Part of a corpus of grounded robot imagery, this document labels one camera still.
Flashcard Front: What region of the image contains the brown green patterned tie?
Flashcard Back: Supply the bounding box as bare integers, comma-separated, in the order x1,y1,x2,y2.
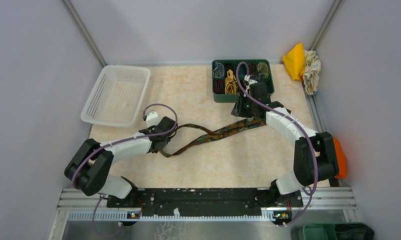
159,117,266,158

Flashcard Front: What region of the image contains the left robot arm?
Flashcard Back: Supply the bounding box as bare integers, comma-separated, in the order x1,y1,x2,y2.
64,116,177,207

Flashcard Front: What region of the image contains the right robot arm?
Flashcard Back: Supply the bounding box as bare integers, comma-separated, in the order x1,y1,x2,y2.
231,82,340,206

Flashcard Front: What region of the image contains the yellow rolled tie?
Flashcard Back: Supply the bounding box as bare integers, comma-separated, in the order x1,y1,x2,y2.
224,69,238,95

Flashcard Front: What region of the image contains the green compartment tray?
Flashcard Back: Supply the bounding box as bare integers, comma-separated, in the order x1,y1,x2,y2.
211,59,275,103

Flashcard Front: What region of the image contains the red dark rolled tie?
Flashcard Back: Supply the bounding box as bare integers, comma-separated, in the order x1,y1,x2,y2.
213,78,225,95

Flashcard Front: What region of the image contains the grey rolled tie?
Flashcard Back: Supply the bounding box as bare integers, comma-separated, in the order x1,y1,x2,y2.
212,61,225,79

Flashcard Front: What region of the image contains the olive rolled tie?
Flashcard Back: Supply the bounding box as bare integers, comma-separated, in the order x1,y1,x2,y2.
256,62,270,79

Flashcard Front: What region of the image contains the white plastic basket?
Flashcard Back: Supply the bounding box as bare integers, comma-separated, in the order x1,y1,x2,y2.
80,65,151,128

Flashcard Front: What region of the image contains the yellow cloth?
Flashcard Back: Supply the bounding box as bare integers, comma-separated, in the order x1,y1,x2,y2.
282,43,306,81

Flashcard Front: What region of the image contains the cream patterned cloth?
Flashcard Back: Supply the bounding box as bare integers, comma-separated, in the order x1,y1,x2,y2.
302,49,322,96

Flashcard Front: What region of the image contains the orange cloth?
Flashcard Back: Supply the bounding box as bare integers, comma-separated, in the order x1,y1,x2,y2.
333,137,348,179

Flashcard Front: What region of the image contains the green bin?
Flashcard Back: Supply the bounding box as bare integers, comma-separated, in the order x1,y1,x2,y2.
293,222,376,240

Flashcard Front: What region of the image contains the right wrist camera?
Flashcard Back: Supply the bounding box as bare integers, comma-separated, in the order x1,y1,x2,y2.
243,75,259,86

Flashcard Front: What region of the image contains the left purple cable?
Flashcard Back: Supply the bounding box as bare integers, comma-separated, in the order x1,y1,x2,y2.
71,103,179,238

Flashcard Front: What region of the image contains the purple cable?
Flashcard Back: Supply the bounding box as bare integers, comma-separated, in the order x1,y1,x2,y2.
71,103,179,238
235,61,319,228

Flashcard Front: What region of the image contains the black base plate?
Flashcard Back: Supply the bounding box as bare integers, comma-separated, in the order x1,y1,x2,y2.
106,188,304,217

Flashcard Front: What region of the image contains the aluminium frame rail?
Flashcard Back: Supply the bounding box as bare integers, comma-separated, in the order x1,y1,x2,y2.
56,187,357,224

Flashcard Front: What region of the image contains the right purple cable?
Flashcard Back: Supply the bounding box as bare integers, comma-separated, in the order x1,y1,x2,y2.
235,61,319,228

